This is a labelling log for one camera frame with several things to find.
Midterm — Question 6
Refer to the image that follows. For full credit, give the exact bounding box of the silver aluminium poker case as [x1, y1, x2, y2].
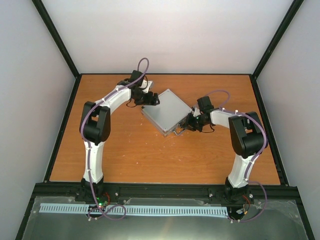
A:
[141, 89, 192, 137]

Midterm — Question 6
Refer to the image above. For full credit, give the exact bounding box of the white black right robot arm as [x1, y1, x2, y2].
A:
[180, 96, 268, 203]

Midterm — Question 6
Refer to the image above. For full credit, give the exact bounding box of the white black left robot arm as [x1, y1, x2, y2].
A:
[79, 70, 160, 202]

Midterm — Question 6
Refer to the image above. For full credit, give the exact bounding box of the green led circuit board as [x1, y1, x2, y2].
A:
[96, 192, 111, 208]

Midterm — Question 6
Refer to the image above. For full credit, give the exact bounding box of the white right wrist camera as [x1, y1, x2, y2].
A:
[191, 106, 201, 118]

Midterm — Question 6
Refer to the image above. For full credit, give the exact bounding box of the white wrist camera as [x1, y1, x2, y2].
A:
[139, 80, 154, 93]
[191, 106, 201, 118]

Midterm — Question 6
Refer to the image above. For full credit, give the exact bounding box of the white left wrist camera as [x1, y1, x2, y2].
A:
[139, 80, 154, 93]

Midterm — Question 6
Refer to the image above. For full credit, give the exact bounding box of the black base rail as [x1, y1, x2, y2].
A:
[31, 182, 302, 206]

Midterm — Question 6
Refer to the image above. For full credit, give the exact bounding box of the light blue cable duct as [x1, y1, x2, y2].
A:
[38, 203, 228, 218]

